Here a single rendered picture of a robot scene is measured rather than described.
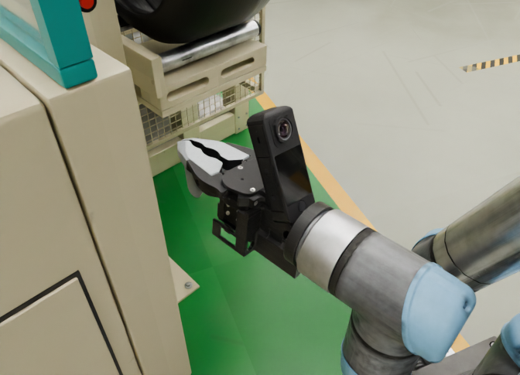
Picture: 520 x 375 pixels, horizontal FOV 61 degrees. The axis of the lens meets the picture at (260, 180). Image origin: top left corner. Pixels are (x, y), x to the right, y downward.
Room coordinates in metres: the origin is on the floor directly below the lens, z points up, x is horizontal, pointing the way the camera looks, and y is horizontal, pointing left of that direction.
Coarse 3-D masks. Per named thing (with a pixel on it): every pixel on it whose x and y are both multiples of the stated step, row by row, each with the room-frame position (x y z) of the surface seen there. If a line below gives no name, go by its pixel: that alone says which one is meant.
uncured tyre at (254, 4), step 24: (120, 0) 1.14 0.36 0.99; (144, 0) 1.26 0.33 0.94; (168, 0) 0.97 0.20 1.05; (192, 0) 0.94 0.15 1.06; (216, 0) 0.95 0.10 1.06; (240, 0) 1.00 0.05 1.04; (264, 0) 1.07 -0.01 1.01; (144, 24) 1.06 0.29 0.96; (168, 24) 0.99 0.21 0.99; (192, 24) 0.97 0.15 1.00; (216, 24) 1.00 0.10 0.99
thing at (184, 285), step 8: (176, 264) 1.07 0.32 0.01; (176, 272) 1.03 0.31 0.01; (184, 272) 1.03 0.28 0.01; (176, 280) 0.99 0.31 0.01; (184, 280) 1.00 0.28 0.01; (192, 280) 1.00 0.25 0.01; (176, 288) 0.96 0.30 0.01; (184, 288) 0.96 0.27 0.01; (192, 288) 0.96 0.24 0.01; (176, 296) 0.92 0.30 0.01; (184, 296) 0.92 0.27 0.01
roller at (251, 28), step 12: (240, 24) 1.16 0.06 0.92; (252, 24) 1.17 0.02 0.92; (216, 36) 1.08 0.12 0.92; (228, 36) 1.10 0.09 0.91; (240, 36) 1.12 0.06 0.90; (252, 36) 1.16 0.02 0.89; (180, 48) 1.01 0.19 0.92; (192, 48) 1.02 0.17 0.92; (204, 48) 1.04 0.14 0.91; (216, 48) 1.06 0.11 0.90; (168, 60) 0.96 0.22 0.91; (180, 60) 0.98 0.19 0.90; (192, 60) 1.01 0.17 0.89
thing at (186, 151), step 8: (184, 144) 0.42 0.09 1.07; (184, 152) 0.41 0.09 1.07; (192, 152) 0.41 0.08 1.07; (200, 152) 0.41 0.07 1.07; (184, 160) 0.40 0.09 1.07; (192, 160) 0.39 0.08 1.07; (200, 160) 0.39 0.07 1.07; (208, 160) 0.39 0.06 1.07; (216, 160) 0.39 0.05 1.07; (208, 168) 0.38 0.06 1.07; (216, 168) 0.38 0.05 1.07; (192, 176) 0.40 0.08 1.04; (192, 184) 0.40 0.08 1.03; (192, 192) 0.39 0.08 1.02; (200, 192) 0.39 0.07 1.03
